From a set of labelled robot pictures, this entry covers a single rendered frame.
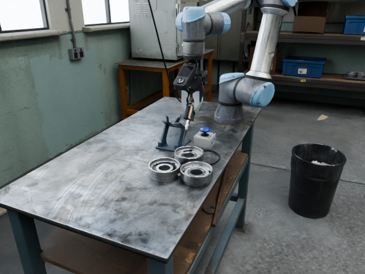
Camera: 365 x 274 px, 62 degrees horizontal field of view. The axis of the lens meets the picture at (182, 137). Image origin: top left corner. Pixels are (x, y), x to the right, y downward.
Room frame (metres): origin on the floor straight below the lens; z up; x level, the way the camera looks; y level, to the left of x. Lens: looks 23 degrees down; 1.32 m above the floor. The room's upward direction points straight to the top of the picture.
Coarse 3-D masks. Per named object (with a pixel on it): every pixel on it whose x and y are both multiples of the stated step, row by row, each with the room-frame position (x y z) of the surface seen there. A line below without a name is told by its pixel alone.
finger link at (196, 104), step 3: (195, 93) 1.06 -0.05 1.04; (198, 93) 1.05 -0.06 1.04; (195, 96) 1.06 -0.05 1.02; (198, 96) 1.05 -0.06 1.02; (195, 99) 1.06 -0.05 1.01; (198, 99) 1.05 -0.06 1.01; (195, 102) 1.06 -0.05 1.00; (198, 102) 1.05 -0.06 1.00; (201, 102) 1.06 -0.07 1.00; (195, 105) 1.06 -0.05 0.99; (198, 105) 1.05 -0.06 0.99; (195, 108) 1.06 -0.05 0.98; (198, 108) 1.06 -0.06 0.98; (195, 111) 1.06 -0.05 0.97
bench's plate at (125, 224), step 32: (128, 128) 1.31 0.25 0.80; (160, 128) 1.31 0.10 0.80; (192, 128) 1.31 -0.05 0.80; (224, 128) 1.31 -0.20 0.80; (64, 160) 0.99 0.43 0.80; (96, 160) 0.99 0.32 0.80; (128, 160) 0.99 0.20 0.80; (224, 160) 0.99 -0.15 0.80; (0, 192) 0.78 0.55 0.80; (32, 192) 0.78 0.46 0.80; (64, 192) 0.78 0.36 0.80; (96, 192) 0.78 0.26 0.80; (128, 192) 0.78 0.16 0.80; (160, 192) 0.78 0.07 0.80; (192, 192) 0.78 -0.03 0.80; (64, 224) 0.63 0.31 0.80; (96, 224) 0.63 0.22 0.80; (128, 224) 0.63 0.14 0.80; (160, 224) 0.63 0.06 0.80; (160, 256) 0.52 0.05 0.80
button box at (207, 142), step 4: (200, 132) 1.15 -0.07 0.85; (208, 132) 1.15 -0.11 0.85; (196, 136) 1.11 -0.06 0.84; (200, 136) 1.11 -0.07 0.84; (204, 136) 1.11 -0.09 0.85; (208, 136) 1.11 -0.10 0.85; (212, 136) 1.11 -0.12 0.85; (196, 140) 1.10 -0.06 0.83; (200, 140) 1.09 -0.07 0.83; (204, 140) 1.09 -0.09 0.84; (208, 140) 1.08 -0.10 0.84; (212, 140) 1.10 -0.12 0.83; (196, 144) 1.10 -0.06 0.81; (200, 144) 1.09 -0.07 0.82; (204, 144) 1.09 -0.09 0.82; (208, 144) 1.08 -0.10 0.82; (212, 144) 1.11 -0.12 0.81; (204, 148) 1.09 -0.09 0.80; (208, 148) 1.08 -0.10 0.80
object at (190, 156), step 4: (180, 148) 1.02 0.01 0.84; (184, 148) 1.02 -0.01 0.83; (188, 148) 1.03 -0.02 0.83; (192, 148) 1.02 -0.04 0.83; (196, 148) 1.02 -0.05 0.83; (200, 148) 1.00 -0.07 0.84; (176, 152) 0.99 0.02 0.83; (184, 152) 1.00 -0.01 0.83; (188, 152) 1.00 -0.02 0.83; (192, 152) 1.00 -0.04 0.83; (200, 152) 1.00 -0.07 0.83; (176, 156) 0.95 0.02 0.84; (184, 156) 0.97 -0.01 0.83; (188, 156) 1.00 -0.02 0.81; (192, 156) 0.99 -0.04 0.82; (196, 156) 0.97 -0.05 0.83; (200, 156) 0.94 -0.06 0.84; (180, 160) 0.93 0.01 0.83; (184, 160) 0.93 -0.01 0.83; (188, 160) 0.93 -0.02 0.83; (192, 160) 0.93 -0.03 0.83; (196, 160) 0.93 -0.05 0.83; (200, 160) 0.94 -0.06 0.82; (180, 164) 0.94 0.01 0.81
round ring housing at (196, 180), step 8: (184, 168) 0.88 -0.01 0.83; (192, 168) 0.88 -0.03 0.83; (200, 168) 0.88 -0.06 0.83; (208, 168) 0.88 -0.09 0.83; (184, 176) 0.82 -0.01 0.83; (192, 176) 0.81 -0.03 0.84; (200, 176) 0.81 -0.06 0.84; (208, 176) 0.82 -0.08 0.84; (192, 184) 0.81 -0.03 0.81; (200, 184) 0.81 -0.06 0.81
